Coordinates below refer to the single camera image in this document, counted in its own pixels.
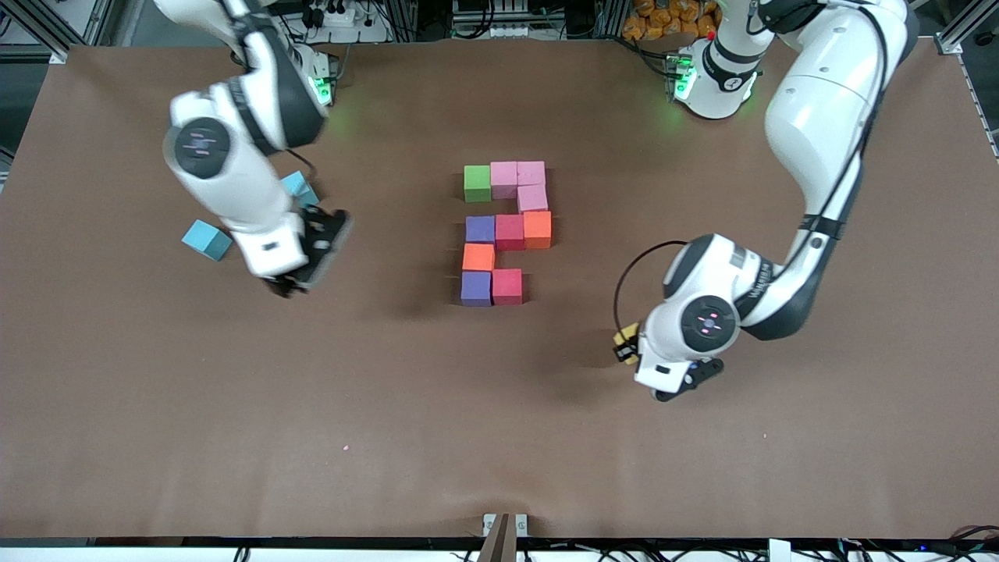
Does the yellow foam block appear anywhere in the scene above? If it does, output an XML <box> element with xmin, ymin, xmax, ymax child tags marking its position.
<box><xmin>613</xmin><ymin>326</ymin><xmax>642</xmax><ymax>365</ymax></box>

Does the blue foam block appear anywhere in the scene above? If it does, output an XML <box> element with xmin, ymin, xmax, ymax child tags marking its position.
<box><xmin>281</xmin><ymin>171</ymin><xmax>320</xmax><ymax>210</ymax></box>
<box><xmin>181</xmin><ymin>219</ymin><xmax>234</xmax><ymax>261</ymax></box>

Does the white power strip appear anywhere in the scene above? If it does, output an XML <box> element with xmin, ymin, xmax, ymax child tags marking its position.
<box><xmin>300</xmin><ymin>0</ymin><xmax>391</xmax><ymax>44</ymax></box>

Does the white ribbed device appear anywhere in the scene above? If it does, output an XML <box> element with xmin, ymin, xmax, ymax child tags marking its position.
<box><xmin>451</xmin><ymin>0</ymin><xmax>533</xmax><ymax>40</ymax></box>

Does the orange snack bag pile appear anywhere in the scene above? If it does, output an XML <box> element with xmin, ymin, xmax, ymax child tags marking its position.
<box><xmin>622</xmin><ymin>0</ymin><xmax>723</xmax><ymax>41</ymax></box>

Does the small metal bracket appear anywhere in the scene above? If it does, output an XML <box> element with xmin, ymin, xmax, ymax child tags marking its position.
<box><xmin>482</xmin><ymin>513</ymin><xmax>529</xmax><ymax>538</ymax></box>

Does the aluminium frame profile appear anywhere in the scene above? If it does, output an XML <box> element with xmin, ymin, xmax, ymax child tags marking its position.
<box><xmin>16</xmin><ymin>0</ymin><xmax>118</xmax><ymax>65</ymax></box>
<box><xmin>933</xmin><ymin>0</ymin><xmax>999</xmax><ymax>55</ymax></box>

